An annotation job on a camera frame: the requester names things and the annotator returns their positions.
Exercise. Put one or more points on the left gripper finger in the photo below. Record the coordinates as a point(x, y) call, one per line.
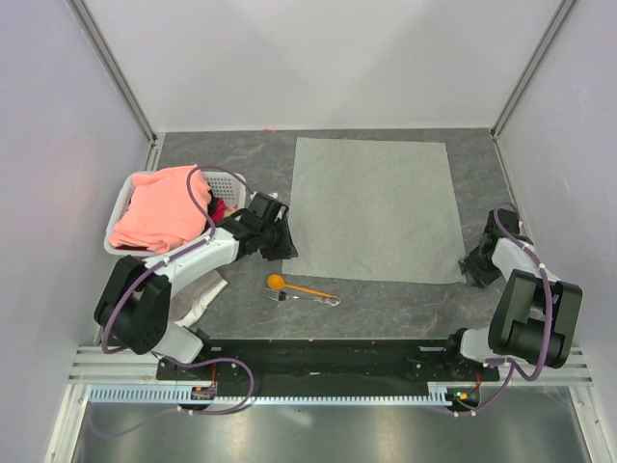
point(282, 253)
point(286, 236)

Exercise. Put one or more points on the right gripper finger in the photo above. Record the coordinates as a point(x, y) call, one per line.
point(467, 265)
point(476, 279)

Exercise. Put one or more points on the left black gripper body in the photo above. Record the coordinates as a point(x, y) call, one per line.
point(272, 243)

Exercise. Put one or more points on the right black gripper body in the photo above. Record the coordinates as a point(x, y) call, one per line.
point(486, 271)

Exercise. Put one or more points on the grey cloth napkin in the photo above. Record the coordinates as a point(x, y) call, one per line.
point(382, 211)

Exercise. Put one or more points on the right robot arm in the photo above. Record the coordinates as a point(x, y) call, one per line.
point(536, 316)

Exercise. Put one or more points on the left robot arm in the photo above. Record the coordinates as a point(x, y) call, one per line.
point(134, 308)

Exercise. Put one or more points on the orange plastic spoon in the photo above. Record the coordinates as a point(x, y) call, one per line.
point(277, 282)

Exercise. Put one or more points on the beige patterned cloth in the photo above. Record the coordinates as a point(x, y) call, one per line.
point(232, 209)

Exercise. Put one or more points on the dark red cloth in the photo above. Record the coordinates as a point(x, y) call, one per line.
point(217, 209)

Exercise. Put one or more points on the white plastic basket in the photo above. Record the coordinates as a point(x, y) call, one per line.
point(223, 186)

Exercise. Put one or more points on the grey and white cloth pile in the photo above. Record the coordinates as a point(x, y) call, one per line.
point(191, 302)

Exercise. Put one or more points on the salmon pink folded cloth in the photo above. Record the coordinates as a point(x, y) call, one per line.
point(165, 210)

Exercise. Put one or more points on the clear-handled metal fork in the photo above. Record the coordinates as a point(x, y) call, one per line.
point(282, 296)

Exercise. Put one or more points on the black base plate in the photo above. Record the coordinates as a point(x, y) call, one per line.
point(413, 360)

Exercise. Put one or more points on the blue-grey cable duct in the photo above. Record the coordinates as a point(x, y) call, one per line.
point(193, 395)

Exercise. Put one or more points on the right aluminium frame post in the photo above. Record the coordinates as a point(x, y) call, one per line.
point(538, 56)

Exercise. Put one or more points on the aluminium frame post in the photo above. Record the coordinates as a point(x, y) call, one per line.
point(538, 56)
point(104, 52)

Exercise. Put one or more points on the left aluminium frame post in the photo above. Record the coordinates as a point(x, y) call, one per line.
point(104, 52)

